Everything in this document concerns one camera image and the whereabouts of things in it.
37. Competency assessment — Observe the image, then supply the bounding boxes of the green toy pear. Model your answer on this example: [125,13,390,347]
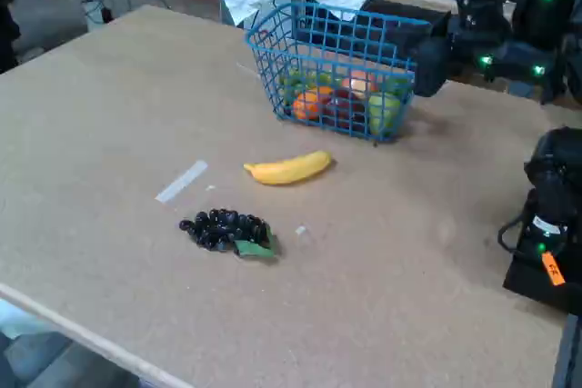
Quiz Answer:
[366,92,404,137]

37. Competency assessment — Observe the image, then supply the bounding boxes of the pink orange toy peach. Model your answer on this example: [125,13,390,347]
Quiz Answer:
[340,70,379,99]

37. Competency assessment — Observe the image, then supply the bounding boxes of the looped black base cable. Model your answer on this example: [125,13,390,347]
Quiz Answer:
[497,210,531,255]

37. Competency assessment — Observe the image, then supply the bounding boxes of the black toy grapes with leaf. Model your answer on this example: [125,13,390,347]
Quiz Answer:
[178,208,280,260]

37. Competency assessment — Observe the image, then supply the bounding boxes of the round green toy fruit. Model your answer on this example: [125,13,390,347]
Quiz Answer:
[278,68,315,105]

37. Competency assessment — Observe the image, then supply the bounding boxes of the long white tape strip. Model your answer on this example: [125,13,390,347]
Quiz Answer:
[155,159,209,204]

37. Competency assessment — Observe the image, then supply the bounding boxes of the yellow toy banana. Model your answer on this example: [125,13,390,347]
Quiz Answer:
[243,150,334,186]

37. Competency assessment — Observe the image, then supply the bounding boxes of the dark red toy pomegranate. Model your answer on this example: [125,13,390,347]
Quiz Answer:
[320,89,367,133]

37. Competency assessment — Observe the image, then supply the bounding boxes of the blue wire basket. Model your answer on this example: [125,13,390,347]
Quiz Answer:
[245,1,433,143]

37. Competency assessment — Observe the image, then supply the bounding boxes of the toy orange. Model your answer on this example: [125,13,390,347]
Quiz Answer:
[292,86,335,122]

